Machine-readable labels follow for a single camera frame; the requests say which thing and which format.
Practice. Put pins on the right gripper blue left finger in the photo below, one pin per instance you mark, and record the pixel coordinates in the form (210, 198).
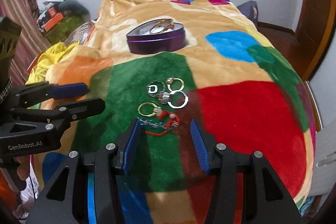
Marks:
(126, 143)

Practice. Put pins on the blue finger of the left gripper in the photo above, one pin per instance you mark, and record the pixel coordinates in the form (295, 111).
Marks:
(68, 90)
(76, 107)

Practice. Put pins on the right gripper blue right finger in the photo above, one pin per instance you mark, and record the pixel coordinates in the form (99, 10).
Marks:
(204, 144)

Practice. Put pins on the left hand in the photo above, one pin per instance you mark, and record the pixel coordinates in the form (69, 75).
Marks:
(23, 170)

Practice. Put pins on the yellow cloth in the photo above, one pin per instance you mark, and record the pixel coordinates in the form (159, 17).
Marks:
(47, 59)

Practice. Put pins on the colourful patchwork fleece blanket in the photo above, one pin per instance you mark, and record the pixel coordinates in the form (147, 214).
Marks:
(239, 86)

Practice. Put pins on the striped patterned bedding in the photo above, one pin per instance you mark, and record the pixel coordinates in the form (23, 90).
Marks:
(80, 34)

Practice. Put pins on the orange box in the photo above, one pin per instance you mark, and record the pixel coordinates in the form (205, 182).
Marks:
(53, 21)

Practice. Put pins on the pile of clothes and boxes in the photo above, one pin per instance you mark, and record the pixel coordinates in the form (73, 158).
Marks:
(75, 14)

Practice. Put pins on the striped curtain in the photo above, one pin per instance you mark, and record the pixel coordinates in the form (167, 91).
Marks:
(31, 42)

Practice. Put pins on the purple heart-shaped tin box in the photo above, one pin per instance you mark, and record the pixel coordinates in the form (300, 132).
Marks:
(159, 35)

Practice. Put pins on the dark grey bag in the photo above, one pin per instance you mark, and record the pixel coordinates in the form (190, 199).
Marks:
(250, 10)

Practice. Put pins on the brown wooden door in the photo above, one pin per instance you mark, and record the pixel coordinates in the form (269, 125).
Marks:
(306, 46)

